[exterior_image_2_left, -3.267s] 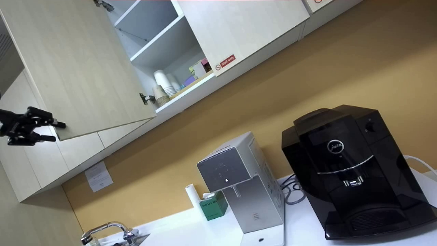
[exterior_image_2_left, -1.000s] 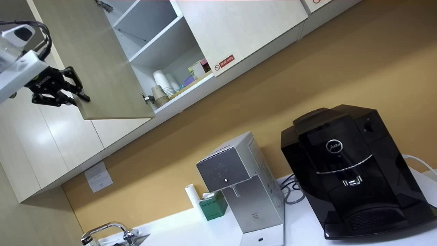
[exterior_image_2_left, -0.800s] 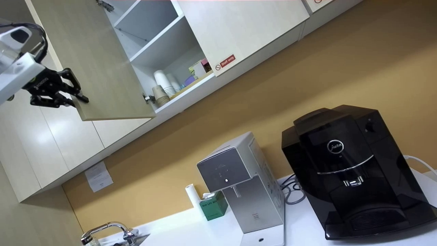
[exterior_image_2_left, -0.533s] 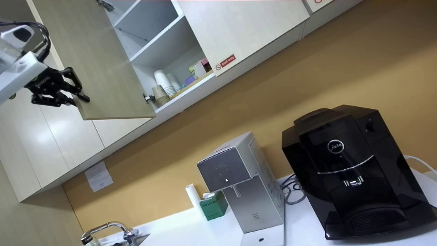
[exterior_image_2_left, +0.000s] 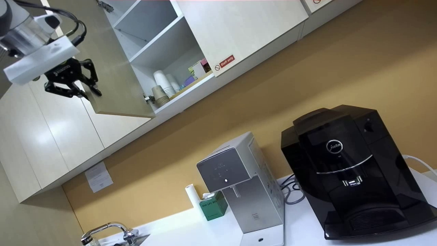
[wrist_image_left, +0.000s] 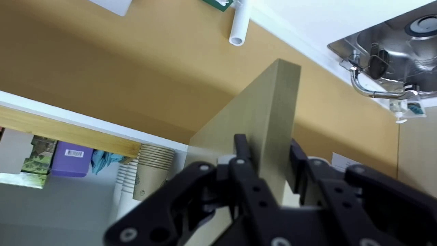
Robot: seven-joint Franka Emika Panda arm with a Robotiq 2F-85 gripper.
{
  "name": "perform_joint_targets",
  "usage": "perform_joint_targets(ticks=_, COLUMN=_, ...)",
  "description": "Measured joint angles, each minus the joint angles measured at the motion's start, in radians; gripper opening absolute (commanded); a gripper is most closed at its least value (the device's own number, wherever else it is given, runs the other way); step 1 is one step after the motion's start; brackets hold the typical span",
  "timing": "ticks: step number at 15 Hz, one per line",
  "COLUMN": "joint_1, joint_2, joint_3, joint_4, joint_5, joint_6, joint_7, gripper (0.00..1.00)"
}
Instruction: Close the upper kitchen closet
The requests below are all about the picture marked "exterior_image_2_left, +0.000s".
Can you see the beige cabinet door with sticker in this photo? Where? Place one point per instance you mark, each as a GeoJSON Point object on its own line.
{"type": "Point", "coordinates": [339, 4]}
{"type": "Point", "coordinates": [241, 28]}

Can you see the beige paper cup stack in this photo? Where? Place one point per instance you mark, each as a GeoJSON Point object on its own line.
{"type": "Point", "coordinates": [159, 97]}

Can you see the pink box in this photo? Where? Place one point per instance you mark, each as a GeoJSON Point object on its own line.
{"type": "Point", "coordinates": [207, 66]}

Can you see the white black Franka robot arm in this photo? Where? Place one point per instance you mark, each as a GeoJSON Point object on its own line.
{"type": "Point", "coordinates": [22, 35]}

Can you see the green white box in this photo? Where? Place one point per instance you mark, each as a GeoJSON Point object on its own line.
{"type": "Point", "coordinates": [196, 69]}

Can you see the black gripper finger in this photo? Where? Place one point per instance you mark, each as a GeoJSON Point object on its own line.
{"type": "Point", "coordinates": [86, 94]}
{"type": "Point", "coordinates": [92, 73]}

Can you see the steel sink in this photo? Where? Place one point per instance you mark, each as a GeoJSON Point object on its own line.
{"type": "Point", "coordinates": [142, 239]}

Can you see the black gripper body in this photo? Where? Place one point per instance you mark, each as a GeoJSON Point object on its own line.
{"type": "Point", "coordinates": [63, 77]}

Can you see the purple box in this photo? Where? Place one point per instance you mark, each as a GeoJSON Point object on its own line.
{"type": "Point", "coordinates": [189, 83]}

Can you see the white paper cup stack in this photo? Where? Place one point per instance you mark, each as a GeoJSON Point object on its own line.
{"type": "Point", "coordinates": [175, 83]}
{"type": "Point", "coordinates": [162, 83]}

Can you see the white upper cabinet carcass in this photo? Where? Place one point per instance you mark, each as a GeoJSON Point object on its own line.
{"type": "Point", "coordinates": [151, 19]}

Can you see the chrome faucet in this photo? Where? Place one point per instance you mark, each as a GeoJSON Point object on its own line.
{"type": "Point", "coordinates": [129, 236]}

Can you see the red white door sticker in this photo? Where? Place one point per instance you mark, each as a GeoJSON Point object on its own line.
{"type": "Point", "coordinates": [321, 2]}
{"type": "Point", "coordinates": [226, 61]}

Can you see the silver white water dispenser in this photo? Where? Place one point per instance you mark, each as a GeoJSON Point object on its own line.
{"type": "Point", "coordinates": [246, 200]}

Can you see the white wall outlet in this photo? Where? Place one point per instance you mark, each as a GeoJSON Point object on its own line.
{"type": "Point", "coordinates": [99, 179]}

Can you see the black coffee machine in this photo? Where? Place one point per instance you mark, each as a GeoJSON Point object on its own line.
{"type": "Point", "coordinates": [355, 183]}

